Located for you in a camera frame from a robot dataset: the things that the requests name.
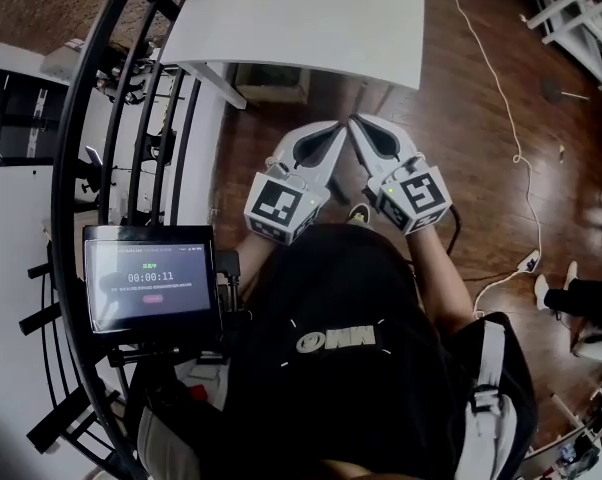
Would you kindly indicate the small yellow floor scrap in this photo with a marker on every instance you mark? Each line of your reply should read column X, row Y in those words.
column 562, row 153

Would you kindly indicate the white paper sheet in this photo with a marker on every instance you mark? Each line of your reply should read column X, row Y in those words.
column 206, row 368

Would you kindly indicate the black cabinet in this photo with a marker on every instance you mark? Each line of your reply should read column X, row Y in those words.
column 21, row 118

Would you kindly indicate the person's right forearm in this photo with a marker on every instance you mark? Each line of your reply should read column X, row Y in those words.
column 441, row 278

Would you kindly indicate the person's left forearm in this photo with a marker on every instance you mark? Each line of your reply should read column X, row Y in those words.
column 256, row 263

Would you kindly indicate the black curved metal railing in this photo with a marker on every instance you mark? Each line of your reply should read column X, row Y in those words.
column 73, row 168

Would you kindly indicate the white power strip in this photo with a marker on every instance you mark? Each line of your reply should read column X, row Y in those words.
column 528, row 261

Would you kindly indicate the wooden floor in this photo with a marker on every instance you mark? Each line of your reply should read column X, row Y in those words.
column 481, row 193

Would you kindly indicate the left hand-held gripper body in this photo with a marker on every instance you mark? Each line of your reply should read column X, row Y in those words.
column 276, row 203

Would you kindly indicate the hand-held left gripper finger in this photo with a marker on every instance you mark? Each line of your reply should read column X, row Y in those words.
column 336, row 155
column 287, row 140

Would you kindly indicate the white table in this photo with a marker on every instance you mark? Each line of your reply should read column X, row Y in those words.
column 306, row 18

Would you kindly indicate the person's black t-shirt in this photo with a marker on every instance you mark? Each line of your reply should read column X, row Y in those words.
column 331, row 368

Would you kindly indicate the black mounted monitor screen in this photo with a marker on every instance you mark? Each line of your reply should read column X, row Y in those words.
column 148, row 280

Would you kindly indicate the black monitor mount clamp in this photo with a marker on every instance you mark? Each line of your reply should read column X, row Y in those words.
column 230, row 283

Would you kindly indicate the black base with white rod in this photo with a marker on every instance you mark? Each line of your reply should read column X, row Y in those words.
column 551, row 89

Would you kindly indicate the white metal shelf frame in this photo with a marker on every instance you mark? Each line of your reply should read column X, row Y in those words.
column 576, row 13

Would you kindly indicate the cardboard box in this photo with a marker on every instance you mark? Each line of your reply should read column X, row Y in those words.
column 271, row 85

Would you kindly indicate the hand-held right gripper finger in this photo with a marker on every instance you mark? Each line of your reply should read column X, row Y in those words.
column 406, row 143
column 367, row 155

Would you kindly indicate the person's black yellow shoe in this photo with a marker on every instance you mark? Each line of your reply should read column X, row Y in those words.
column 360, row 214

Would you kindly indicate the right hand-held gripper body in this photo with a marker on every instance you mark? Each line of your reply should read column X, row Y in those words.
column 421, row 195

